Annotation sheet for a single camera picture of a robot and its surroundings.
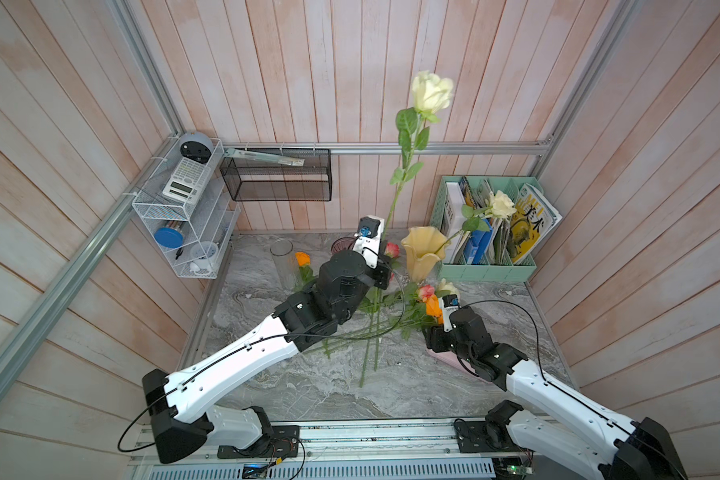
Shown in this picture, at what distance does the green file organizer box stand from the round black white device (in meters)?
0.73

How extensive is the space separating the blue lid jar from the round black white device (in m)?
0.22

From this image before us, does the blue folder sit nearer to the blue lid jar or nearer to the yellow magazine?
the yellow magazine

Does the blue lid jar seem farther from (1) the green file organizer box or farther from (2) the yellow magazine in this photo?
(2) the yellow magazine

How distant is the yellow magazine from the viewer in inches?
36.9

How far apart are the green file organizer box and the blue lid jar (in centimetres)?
76

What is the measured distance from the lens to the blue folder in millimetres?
947

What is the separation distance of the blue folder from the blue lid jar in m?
0.87

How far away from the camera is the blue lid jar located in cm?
78

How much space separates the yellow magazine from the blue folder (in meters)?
0.09

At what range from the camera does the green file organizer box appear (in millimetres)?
943
